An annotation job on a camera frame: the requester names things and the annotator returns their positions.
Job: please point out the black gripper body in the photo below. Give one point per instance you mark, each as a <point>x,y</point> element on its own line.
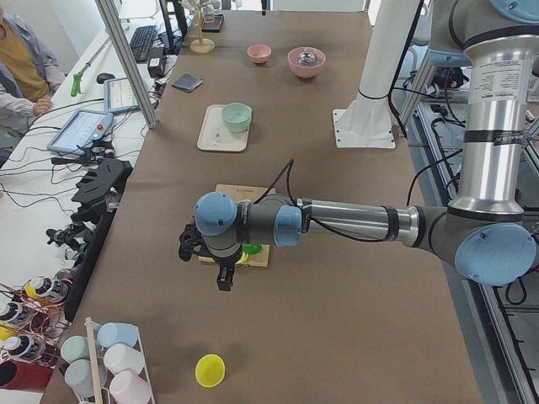
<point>224,264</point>

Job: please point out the small pink bowl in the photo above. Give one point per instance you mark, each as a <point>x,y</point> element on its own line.
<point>259,54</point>

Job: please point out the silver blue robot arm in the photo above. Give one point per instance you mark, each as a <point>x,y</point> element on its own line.
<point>479,232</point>

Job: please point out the large pink bowl with cutlery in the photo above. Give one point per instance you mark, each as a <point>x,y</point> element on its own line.
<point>305,61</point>

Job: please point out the green toy vegetable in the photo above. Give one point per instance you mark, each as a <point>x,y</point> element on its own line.
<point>252,249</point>

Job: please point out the wooden cutting board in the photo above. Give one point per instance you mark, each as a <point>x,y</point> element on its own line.
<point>236,191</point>

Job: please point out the cream serving tray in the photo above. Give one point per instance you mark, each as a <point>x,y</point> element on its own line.
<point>214,136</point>

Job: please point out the blue cup on rack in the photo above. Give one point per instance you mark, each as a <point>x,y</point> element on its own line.
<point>112,333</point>

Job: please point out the stacked green bowls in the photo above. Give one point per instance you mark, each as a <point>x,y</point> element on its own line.
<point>236,117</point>

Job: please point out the white cup on rack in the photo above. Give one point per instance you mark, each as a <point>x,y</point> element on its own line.
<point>121,357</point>

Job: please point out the green cup on rack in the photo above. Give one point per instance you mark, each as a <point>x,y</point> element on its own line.
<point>75,348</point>

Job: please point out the blue teach pendant tablet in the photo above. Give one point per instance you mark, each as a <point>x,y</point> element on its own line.
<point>80,131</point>

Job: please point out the pink cup on rack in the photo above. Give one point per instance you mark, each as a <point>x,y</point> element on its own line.
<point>128,388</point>

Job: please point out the black computer mouse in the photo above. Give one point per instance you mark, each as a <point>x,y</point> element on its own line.
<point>104,76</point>

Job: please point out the wooden mug tree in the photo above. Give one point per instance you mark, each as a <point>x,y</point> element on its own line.
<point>200,9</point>

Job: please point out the black keyboard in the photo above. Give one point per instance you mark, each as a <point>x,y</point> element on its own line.
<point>141,42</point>

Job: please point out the seated person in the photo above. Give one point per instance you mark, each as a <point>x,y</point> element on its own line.
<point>30,75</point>

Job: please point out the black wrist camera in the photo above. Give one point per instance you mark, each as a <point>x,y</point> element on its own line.
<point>224,279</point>

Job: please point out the green handled grabber tool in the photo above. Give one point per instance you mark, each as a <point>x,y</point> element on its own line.
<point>77,77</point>

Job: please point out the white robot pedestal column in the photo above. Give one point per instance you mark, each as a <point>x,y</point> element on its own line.
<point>366,123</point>

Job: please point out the aluminium frame post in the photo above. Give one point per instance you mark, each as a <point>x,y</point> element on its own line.
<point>110,18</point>

